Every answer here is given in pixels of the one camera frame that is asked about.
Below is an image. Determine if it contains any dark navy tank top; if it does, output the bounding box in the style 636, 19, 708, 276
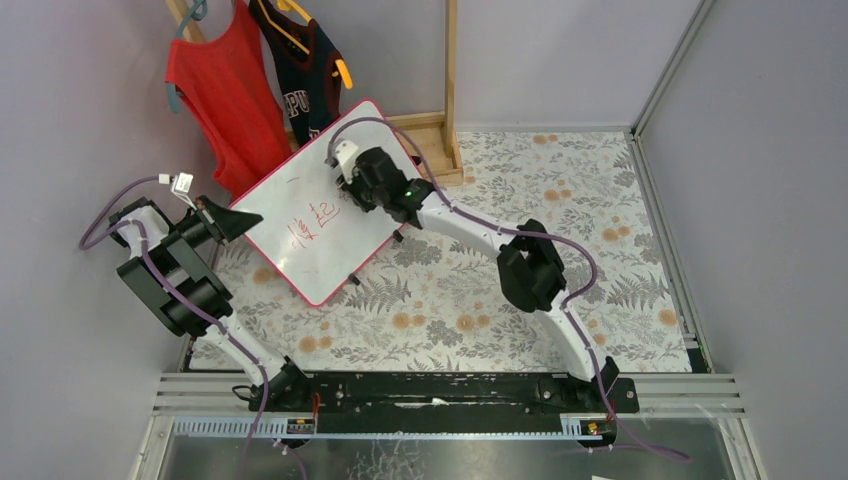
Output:
248, 1, 344, 146

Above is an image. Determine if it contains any floral patterned table mat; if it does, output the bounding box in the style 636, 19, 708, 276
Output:
216, 132, 691, 372

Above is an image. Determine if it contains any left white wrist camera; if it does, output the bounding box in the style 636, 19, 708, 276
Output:
157, 172, 194, 198

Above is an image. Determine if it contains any wooden clothes rack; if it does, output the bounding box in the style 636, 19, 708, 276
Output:
164, 0, 464, 186

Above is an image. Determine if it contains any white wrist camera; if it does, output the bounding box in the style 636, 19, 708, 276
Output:
325, 139, 360, 177
157, 172, 194, 198

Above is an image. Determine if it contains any purple cable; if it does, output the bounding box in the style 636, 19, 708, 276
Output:
325, 116, 694, 462
79, 175, 313, 480

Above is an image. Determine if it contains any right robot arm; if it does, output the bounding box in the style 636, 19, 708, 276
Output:
326, 141, 619, 400

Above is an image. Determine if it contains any red tank top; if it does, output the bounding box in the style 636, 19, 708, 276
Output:
165, 1, 292, 198

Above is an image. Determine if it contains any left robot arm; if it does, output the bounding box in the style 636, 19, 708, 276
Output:
107, 197, 315, 412

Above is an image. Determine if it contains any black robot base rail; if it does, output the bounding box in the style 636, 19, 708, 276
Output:
245, 372, 640, 435

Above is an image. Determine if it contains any teal clothes hanger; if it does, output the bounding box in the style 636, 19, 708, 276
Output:
164, 0, 209, 114

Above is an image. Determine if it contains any pink-framed whiteboard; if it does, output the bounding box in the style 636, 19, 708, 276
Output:
230, 99, 420, 306

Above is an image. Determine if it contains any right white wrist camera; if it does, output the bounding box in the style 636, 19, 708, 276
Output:
325, 139, 360, 177

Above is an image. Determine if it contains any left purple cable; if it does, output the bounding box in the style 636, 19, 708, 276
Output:
79, 175, 313, 480

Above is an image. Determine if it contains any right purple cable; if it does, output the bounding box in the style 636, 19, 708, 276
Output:
325, 116, 694, 462

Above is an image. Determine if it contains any yellow clothes hanger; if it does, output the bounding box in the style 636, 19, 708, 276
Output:
259, 0, 354, 90

